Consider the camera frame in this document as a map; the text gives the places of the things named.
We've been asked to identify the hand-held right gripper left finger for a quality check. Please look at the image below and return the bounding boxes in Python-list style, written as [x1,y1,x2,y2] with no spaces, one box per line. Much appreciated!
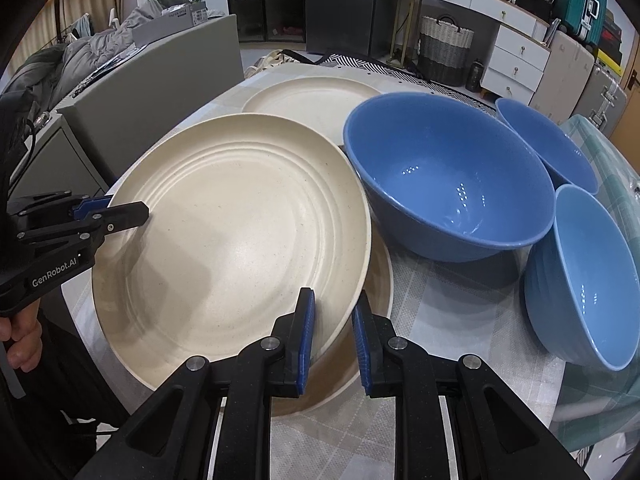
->
[86,287,317,480]

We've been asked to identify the white patterned rug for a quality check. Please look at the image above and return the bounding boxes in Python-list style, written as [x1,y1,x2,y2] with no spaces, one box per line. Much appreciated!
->
[284,51,502,112]

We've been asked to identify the printed tote bag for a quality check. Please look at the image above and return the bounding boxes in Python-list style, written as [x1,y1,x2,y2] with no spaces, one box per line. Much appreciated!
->
[246,49,312,80]

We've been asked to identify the black glass-door cabinet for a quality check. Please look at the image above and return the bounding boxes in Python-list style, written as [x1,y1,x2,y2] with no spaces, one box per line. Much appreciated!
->
[229,0,307,45]

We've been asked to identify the large cream speckled plate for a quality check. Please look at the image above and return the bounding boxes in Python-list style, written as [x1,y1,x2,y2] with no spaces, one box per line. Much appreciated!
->
[241,77,386,147]
[267,240,396,418]
[91,113,373,392]

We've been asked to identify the grey sofa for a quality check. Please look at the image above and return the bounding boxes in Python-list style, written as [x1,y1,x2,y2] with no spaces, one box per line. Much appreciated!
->
[10,14,245,202]

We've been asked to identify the small smooth blue bowl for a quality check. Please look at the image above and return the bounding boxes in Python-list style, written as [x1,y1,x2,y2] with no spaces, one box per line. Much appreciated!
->
[495,97,600,197]

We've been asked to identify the large blue bowl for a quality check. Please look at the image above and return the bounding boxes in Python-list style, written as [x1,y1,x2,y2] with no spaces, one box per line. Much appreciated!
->
[342,92,557,264]

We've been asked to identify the grey padded jacket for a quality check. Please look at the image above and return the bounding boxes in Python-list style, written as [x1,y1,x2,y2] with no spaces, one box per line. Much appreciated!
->
[47,0,173,108]

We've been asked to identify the grey white woven basket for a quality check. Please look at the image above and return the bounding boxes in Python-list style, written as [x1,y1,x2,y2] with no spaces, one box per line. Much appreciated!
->
[417,15,475,87]

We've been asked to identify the green suitcase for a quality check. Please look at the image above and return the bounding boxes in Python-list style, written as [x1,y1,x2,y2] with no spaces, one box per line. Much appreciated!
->
[554,0,609,47]

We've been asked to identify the beige suitcase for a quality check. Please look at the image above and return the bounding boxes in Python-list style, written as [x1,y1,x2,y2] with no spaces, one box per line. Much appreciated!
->
[529,20,596,127]

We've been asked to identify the person's dark clothing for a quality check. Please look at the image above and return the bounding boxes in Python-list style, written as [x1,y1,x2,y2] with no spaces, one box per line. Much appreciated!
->
[0,310,132,480]

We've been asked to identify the person's left hand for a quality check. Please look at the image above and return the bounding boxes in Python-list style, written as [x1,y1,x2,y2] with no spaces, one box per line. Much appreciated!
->
[0,304,44,374]

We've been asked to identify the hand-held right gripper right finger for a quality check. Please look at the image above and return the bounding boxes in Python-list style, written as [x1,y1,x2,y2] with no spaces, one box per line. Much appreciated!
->
[351,305,591,480]

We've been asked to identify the grey labelled box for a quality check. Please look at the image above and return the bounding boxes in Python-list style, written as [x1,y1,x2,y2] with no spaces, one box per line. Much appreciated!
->
[131,2,209,47]

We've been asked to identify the dark grey refrigerator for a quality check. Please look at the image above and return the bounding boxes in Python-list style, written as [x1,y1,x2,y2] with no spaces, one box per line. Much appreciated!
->
[304,0,402,57]

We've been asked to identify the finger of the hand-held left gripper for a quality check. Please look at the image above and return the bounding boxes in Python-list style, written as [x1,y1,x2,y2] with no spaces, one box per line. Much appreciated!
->
[17,202,150,261]
[9,191,113,231]

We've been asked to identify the wooden door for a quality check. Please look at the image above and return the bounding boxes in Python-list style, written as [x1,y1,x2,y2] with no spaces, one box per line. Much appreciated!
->
[606,66,640,150]

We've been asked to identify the silver suitcase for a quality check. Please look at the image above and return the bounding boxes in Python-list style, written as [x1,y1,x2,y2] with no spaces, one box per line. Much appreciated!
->
[570,62,629,137]

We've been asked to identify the black bottle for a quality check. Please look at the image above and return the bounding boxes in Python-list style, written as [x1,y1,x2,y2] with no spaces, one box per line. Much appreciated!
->
[467,59,485,94]

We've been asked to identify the white desk with drawers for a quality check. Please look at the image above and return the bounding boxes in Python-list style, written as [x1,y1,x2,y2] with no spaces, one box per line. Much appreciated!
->
[389,0,552,110]

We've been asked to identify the small ribbed blue bowl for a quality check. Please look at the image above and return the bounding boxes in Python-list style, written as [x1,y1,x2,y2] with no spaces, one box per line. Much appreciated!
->
[524,184,640,372]

